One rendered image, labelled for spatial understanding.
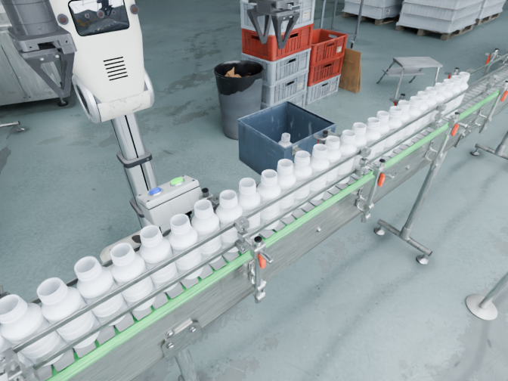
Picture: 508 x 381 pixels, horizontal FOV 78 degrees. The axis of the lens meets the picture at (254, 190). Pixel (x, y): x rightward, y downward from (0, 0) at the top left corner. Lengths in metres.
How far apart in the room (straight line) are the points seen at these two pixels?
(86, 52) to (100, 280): 0.65
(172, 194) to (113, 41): 0.50
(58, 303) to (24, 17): 0.43
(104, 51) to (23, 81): 3.29
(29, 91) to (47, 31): 3.80
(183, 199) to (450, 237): 2.02
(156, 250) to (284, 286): 1.35
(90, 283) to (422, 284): 1.85
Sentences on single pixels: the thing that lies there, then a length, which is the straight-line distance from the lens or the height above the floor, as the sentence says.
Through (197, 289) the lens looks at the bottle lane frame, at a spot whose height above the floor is 0.99.
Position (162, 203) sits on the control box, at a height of 1.11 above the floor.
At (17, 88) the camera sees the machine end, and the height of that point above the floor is 0.28.
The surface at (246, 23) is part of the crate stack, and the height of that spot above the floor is 0.94.
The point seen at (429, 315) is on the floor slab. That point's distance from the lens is 2.05.
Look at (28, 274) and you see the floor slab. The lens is 2.40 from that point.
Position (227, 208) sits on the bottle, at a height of 1.14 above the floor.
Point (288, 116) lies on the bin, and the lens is 1.63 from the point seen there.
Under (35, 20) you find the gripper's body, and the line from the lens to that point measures 0.57.
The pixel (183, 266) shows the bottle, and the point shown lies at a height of 1.05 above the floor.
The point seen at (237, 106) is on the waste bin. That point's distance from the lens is 2.91.
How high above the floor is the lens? 1.61
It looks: 40 degrees down
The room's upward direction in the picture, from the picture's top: straight up
